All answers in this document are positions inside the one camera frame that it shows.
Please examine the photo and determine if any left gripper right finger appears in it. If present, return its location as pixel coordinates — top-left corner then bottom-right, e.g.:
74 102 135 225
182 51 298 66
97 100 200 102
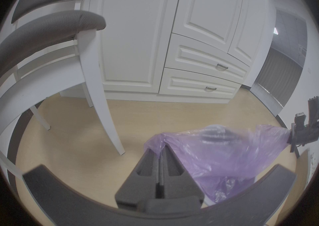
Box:
161 144 205 206

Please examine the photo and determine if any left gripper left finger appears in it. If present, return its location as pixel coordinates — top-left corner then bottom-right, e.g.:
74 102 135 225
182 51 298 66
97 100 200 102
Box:
115 145 160 208

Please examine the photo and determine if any purple plastic bag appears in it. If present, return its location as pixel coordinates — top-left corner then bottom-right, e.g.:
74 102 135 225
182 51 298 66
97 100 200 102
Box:
144 124 291 207

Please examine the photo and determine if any grey curtain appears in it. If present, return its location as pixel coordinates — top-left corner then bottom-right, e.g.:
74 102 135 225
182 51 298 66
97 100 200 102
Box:
255 48 304 108

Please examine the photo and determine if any white wardrobe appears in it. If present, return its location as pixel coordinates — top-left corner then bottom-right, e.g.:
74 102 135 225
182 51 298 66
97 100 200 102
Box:
60 0 277 104

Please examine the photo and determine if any grey white chair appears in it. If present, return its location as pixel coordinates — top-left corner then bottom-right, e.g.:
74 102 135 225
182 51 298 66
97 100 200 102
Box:
0 0 125 180

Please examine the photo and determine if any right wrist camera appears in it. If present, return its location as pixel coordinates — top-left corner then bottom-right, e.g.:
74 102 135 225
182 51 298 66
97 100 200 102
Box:
294 112 307 127

